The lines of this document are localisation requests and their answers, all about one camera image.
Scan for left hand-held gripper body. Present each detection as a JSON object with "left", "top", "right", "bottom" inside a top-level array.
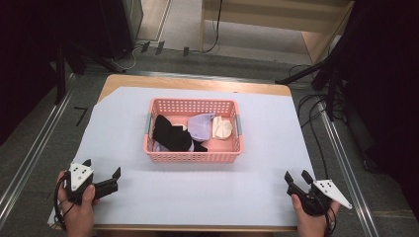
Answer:
[{"left": 62, "top": 162, "right": 120, "bottom": 204}]

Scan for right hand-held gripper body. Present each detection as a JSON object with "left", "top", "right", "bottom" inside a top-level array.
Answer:
[{"left": 286, "top": 179, "right": 353, "bottom": 217}]

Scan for black cloth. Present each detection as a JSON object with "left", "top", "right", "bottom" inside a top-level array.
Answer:
[{"left": 151, "top": 114, "right": 209, "bottom": 153}]

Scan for pink plastic basket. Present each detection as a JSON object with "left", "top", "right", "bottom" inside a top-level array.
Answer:
[{"left": 143, "top": 98, "right": 245, "bottom": 164}]

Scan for cream cloth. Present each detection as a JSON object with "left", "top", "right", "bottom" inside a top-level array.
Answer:
[{"left": 210, "top": 116, "right": 234, "bottom": 141}]

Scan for lavender cloth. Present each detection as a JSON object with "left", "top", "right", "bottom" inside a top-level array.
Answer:
[{"left": 187, "top": 113, "right": 216, "bottom": 143}]

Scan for person's right hand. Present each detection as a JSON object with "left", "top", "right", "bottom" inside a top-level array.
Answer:
[{"left": 291, "top": 194, "right": 341, "bottom": 233}]

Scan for person's left hand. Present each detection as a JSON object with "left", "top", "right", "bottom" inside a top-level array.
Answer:
[{"left": 56, "top": 170, "right": 101, "bottom": 231}]

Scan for black tape corner mark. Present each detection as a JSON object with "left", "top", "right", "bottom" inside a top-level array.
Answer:
[{"left": 73, "top": 106, "right": 89, "bottom": 127}]

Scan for white table cover sheet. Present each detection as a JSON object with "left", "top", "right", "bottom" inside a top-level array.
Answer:
[{"left": 47, "top": 86, "right": 316, "bottom": 228}]

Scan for black metal stand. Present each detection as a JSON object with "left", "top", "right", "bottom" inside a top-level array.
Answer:
[{"left": 48, "top": 36, "right": 126, "bottom": 106}]

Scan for black tripod stand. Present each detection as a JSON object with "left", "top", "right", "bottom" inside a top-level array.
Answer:
[{"left": 276, "top": 0, "right": 374, "bottom": 122}]

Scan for dark cabinet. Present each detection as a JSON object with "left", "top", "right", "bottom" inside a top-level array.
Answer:
[{"left": 98, "top": 0, "right": 144, "bottom": 61}]

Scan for light wooden shelf unit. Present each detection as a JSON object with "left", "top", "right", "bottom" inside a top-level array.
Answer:
[{"left": 200, "top": 0, "right": 356, "bottom": 65}]

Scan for metal floor rail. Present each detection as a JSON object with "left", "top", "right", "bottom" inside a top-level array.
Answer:
[
  {"left": 82, "top": 68, "right": 276, "bottom": 85},
  {"left": 319, "top": 101, "right": 380, "bottom": 237},
  {"left": 0, "top": 72, "right": 77, "bottom": 229}
]

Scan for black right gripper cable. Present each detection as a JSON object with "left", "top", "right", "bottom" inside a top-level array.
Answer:
[{"left": 324, "top": 203, "right": 338, "bottom": 237}]

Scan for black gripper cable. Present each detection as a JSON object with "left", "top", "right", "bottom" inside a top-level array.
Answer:
[
  {"left": 324, "top": 203, "right": 338, "bottom": 237},
  {"left": 52, "top": 176, "right": 77, "bottom": 231}
]

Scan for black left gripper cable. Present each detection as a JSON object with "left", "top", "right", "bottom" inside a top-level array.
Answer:
[{"left": 52, "top": 176, "right": 77, "bottom": 231}]

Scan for black floor cables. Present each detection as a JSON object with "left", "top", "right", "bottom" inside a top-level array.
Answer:
[{"left": 296, "top": 94, "right": 331, "bottom": 181}]

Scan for white floor cable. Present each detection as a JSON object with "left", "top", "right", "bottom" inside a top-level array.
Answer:
[{"left": 109, "top": 44, "right": 143, "bottom": 72}]

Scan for black hanging cable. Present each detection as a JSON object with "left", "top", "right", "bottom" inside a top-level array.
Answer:
[{"left": 201, "top": 0, "right": 224, "bottom": 54}]

